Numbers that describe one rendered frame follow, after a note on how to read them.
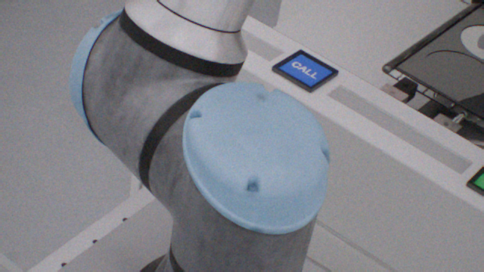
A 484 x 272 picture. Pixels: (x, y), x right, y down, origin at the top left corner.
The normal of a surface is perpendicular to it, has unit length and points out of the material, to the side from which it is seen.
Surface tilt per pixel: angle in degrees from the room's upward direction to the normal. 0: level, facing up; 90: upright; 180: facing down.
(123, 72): 70
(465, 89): 0
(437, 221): 90
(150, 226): 0
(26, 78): 0
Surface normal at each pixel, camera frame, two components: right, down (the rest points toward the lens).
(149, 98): -0.36, -0.40
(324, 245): -0.62, 0.41
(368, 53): 0.15, -0.77
